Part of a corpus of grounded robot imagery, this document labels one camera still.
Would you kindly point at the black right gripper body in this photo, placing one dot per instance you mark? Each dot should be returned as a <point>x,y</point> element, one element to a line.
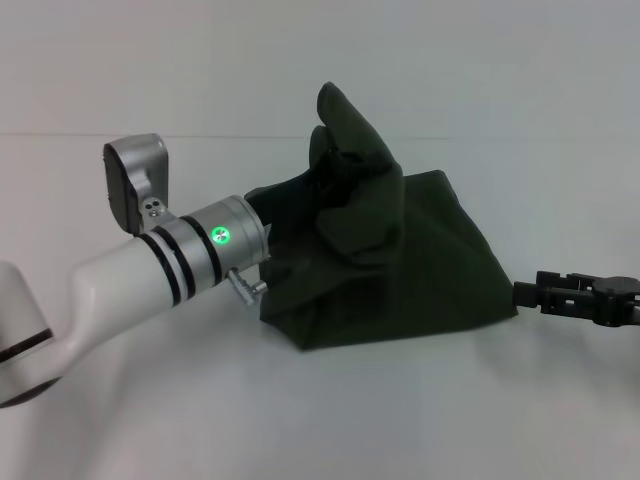
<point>612,300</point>

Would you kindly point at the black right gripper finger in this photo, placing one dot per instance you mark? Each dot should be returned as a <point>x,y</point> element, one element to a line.
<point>545,297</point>
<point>555,279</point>

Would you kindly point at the dark green shirt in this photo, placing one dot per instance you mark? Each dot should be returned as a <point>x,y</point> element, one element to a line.
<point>410,260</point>

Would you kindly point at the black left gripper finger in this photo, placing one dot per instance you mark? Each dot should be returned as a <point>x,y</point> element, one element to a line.
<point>340,165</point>

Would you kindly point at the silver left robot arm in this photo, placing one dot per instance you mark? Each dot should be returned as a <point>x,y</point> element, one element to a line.
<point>125,280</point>

